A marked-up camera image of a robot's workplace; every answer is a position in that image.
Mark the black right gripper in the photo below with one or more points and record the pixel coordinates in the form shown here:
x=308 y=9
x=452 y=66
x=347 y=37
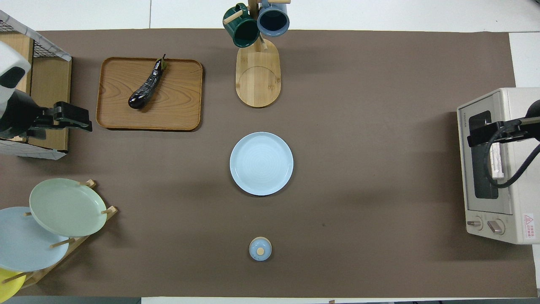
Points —
x=532 y=122

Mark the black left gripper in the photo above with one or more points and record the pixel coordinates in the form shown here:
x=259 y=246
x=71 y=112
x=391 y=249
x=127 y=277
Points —
x=17 y=116

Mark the toaster oven glass door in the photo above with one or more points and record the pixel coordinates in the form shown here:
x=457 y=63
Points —
x=476 y=185

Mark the dark purple eggplant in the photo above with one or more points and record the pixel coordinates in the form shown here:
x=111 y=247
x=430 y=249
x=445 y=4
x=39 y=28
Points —
x=145 y=86

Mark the light blue plate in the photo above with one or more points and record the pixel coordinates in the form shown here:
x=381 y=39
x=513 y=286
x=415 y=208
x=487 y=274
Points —
x=25 y=245
x=261 y=164

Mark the beige toaster oven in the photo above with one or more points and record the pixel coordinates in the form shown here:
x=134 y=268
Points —
x=523 y=202

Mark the beige oven knob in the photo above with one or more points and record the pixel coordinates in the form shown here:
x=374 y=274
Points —
x=474 y=223
x=495 y=226

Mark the wooden shelf box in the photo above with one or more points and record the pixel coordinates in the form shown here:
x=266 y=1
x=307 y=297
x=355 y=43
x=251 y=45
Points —
x=50 y=84

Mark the white marbled sheet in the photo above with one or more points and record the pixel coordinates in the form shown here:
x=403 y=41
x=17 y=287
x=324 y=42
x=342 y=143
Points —
x=55 y=47

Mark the pale green plate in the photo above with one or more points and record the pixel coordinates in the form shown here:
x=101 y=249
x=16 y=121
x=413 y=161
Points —
x=67 y=207

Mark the wooden plate rack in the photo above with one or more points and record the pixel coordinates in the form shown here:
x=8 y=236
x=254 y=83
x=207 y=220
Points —
x=110 y=210

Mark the wooden serving tray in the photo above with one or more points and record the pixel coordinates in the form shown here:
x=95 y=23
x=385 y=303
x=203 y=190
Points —
x=177 y=97

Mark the brown table mat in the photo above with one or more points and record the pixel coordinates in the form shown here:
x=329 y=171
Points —
x=379 y=169

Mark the yellow plate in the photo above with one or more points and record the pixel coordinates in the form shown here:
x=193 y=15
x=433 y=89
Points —
x=8 y=287

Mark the wooden mug tree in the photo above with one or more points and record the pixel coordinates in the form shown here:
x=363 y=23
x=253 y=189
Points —
x=258 y=84

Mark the dark green mug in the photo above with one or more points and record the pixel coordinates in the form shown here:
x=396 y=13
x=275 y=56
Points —
x=242 y=29

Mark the blue mug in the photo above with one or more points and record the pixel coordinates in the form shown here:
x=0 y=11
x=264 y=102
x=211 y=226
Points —
x=273 y=19

